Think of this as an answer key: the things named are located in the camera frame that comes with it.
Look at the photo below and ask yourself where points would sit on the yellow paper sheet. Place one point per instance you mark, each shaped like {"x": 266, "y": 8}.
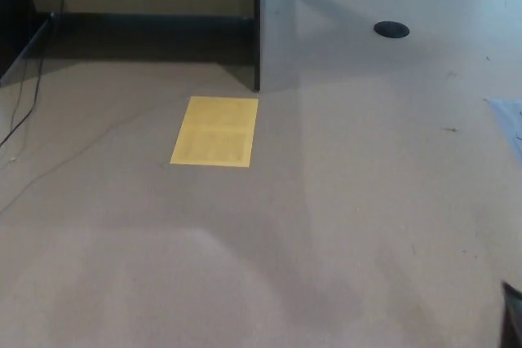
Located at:
{"x": 214, "y": 132}

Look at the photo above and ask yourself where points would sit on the light blue paper sheet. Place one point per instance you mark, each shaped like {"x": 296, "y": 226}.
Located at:
{"x": 510, "y": 117}

